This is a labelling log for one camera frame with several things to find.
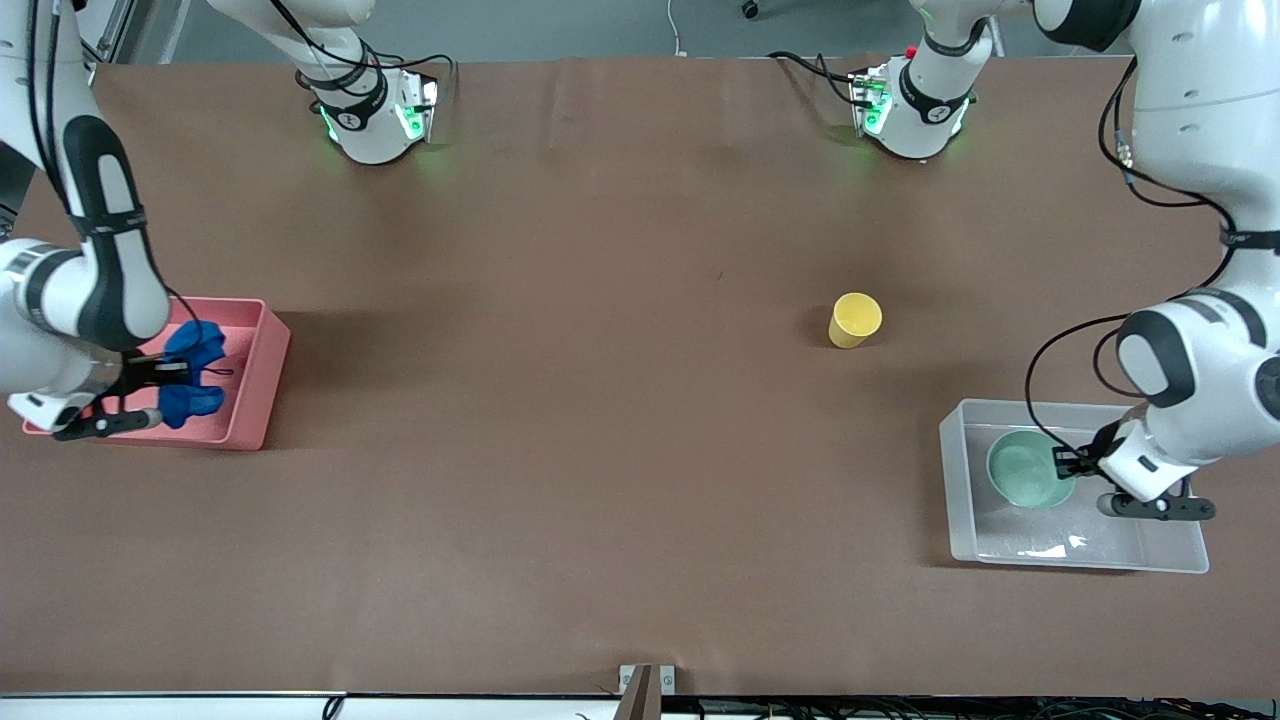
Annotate blue cloth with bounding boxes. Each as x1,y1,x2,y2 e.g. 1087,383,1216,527
158,320,227,430

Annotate mint green bowl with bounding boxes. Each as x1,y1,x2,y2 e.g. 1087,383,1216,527
986,429,1079,510

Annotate yellow plastic cup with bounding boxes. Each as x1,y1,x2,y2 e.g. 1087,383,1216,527
828,292,884,350

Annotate clear plastic bin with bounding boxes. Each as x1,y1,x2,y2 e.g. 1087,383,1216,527
938,398,1211,576

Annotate pink plastic bin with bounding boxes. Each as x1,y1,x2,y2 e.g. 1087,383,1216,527
22,291,293,452

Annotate brown table cover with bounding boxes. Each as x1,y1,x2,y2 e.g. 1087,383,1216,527
0,52,1280,698

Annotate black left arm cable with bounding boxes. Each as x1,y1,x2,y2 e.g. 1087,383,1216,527
1025,55,1246,481

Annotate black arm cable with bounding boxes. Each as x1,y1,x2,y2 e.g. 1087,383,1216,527
25,0,456,381
1025,55,1246,481

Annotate white table front rail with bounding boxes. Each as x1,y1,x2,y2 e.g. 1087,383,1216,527
0,690,626,720

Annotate aluminium frame profile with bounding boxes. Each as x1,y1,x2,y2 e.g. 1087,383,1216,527
75,0,136,66

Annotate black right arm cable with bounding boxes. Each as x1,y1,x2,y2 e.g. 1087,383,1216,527
25,0,456,381

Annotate black left base cable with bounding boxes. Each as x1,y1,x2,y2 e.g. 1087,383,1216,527
768,50,863,106

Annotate metal bracket with post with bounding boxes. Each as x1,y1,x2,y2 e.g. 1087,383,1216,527
618,664,678,720

